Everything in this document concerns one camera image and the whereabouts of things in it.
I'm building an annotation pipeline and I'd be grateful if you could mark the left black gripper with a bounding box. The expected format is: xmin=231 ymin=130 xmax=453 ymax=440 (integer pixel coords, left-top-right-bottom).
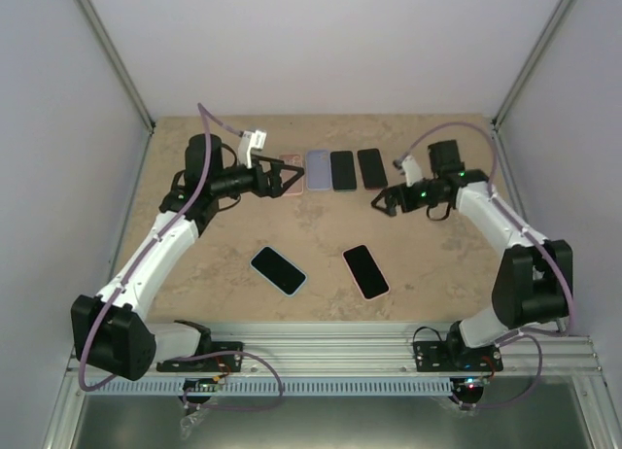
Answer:
xmin=212 ymin=154 xmax=304 ymax=199

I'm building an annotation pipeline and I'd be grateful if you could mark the purple cable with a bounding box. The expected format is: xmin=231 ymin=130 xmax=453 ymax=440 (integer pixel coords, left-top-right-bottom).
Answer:
xmin=77 ymin=102 xmax=285 ymax=414
xmin=393 ymin=121 xmax=577 ymax=411

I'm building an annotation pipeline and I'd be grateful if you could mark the left aluminium frame post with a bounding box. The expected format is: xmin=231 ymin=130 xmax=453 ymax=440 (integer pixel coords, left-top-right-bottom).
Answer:
xmin=75 ymin=0 xmax=156 ymax=133

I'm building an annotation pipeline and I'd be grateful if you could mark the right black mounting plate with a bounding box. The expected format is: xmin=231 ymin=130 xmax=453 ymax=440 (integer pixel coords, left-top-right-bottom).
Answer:
xmin=413 ymin=340 xmax=504 ymax=372

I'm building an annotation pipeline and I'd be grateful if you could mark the phone in pale pink case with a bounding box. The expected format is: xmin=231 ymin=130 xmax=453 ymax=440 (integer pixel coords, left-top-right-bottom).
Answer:
xmin=343 ymin=245 xmax=390 ymax=300

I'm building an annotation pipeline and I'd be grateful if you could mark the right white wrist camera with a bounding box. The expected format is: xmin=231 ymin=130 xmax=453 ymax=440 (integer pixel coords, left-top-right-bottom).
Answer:
xmin=393 ymin=155 xmax=424 ymax=187

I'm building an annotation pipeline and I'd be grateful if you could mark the grey slotted cable duct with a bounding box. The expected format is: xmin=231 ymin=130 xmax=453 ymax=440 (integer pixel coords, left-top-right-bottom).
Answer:
xmin=94 ymin=377 xmax=453 ymax=397

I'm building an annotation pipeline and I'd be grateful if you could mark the right circuit board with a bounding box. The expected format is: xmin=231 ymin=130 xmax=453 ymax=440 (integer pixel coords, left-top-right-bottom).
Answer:
xmin=462 ymin=376 xmax=489 ymax=389

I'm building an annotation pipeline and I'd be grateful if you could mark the teal phone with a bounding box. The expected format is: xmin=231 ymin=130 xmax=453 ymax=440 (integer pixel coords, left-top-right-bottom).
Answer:
xmin=329 ymin=151 xmax=357 ymax=191

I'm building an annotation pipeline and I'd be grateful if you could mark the black mounting plate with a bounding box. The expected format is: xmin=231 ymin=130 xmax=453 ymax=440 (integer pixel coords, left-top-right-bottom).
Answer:
xmin=155 ymin=341 xmax=244 ymax=374
xmin=413 ymin=340 xmax=504 ymax=372

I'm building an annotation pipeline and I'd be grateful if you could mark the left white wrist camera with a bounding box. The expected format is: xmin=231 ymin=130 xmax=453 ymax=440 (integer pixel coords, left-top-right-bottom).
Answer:
xmin=237 ymin=129 xmax=267 ymax=168

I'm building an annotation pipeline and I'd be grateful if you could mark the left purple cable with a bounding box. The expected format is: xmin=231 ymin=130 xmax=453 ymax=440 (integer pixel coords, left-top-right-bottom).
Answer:
xmin=77 ymin=102 xmax=285 ymax=414

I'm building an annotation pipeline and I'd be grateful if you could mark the clear plastic bag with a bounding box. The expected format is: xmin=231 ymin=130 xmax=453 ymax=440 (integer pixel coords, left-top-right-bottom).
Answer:
xmin=180 ymin=408 xmax=207 ymax=440

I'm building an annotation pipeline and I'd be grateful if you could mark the lavender phone case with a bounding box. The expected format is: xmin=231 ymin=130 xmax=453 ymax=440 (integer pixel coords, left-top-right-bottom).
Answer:
xmin=305 ymin=150 xmax=332 ymax=191

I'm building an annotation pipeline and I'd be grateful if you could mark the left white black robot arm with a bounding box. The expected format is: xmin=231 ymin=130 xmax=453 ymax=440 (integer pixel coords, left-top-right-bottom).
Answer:
xmin=70 ymin=134 xmax=304 ymax=381

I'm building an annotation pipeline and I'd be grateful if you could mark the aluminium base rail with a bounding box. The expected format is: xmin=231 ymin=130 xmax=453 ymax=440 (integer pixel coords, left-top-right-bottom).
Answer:
xmin=67 ymin=321 xmax=602 ymax=378

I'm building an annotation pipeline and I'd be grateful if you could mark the right aluminium frame post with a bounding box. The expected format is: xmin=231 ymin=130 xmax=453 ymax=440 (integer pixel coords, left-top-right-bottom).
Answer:
xmin=491 ymin=0 xmax=577 ymax=132

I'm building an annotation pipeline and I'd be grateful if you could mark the phone in light blue case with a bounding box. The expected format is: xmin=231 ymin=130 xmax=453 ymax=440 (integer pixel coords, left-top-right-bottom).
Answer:
xmin=250 ymin=246 xmax=307 ymax=296

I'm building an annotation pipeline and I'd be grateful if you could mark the aluminium frame post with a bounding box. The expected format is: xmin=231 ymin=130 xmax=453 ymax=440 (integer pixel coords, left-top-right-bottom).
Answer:
xmin=75 ymin=0 xmax=156 ymax=133
xmin=491 ymin=0 xmax=577 ymax=132

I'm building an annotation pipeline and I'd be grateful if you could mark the pink phone case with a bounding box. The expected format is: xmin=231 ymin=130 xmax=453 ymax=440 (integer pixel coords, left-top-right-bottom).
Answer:
xmin=279 ymin=154 xmax=304 ymax=196

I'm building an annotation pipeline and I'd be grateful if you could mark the circuit board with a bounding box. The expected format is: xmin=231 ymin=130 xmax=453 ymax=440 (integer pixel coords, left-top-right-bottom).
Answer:
xmin=462 ymin=376 xmax=489 ymax=389
xmin=183 ymin=376 xmax=226 ymax=394

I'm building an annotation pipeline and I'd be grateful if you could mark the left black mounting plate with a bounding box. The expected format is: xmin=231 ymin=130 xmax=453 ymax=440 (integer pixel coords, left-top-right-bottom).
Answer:
xmin=155 ymin=341 xmax=244 ymax=374

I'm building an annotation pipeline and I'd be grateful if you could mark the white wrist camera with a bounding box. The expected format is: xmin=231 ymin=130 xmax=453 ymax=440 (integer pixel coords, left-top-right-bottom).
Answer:
xmin=237 ymin=129 xmax=267 ymax=168
xmin=393 ymin=155 xmax=424 ymax=187

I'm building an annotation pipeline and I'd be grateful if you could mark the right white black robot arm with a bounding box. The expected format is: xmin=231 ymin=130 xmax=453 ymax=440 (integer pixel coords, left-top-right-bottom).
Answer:
xmin=371 ymin=140 xmax=573 ymax=372

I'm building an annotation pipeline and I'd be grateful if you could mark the left circuit board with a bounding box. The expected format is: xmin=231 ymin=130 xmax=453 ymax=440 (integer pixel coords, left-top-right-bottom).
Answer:
xmin=183 ymin=376 xmax=226 ymax=394

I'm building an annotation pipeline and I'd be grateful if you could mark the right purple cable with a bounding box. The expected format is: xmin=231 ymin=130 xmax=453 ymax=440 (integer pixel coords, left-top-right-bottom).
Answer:
xmin=393 ymin=121 xmax=577 ymax=411

